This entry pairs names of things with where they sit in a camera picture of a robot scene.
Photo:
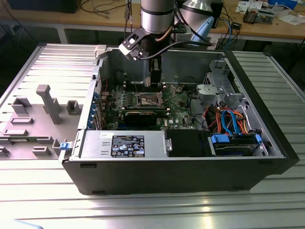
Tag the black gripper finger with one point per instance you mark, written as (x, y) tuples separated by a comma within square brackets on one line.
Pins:
[(156, 76)]

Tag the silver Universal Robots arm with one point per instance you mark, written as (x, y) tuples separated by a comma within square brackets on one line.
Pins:
[(156, 16)]

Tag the CPU socket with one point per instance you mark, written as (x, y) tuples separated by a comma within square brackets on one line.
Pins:
[(146, 100)]

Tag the green motherboard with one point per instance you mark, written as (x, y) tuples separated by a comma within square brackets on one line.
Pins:
[(177, 114)]

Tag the black graphics card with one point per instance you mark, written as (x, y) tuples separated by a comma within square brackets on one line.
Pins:
[(140, 118)]

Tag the pale plastic corner clip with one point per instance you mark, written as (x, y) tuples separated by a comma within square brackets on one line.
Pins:
[(100, 51)]

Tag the metal disk bay cage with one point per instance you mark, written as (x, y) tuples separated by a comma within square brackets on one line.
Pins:
[(209, 91)]

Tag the black upright desktop box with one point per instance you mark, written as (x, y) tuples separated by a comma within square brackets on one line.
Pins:
[(218, 16)]

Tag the wooden workbench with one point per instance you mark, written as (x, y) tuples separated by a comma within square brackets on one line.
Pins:
[(71, 20)]

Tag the small black device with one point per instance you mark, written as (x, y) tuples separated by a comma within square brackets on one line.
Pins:
[(236, 25)]

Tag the silver power supply unit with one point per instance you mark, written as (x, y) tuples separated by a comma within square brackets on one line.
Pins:
[(95, 145)]

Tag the black open PC case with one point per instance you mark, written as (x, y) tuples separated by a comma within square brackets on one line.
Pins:
[(166, 176)]

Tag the hard disk in blue carrier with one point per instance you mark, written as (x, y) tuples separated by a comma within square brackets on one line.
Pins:
[(228, 149)]

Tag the finned heat sink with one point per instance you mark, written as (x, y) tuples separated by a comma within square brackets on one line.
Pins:
[(250, 16)]

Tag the black box on bench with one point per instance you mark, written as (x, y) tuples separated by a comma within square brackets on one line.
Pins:
[(43, 6)]

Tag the blue case latch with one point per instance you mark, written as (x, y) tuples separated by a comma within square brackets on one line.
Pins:
[(64, 146)]

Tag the grey electronics part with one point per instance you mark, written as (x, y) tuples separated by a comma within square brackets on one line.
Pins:
[(265, 16)]

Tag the grey parts rack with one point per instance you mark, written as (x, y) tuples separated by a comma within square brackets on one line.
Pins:
[(35, 133)]

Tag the blue box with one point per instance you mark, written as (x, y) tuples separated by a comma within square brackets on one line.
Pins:
[(283, 2)]

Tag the white papers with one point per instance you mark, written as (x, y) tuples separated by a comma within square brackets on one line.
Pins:
[(294, 20)]

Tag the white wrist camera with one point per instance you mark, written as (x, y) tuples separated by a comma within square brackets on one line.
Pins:
[(125, 48)]

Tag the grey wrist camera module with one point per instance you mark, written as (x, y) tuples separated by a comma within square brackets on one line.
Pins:
[(183, 35)]

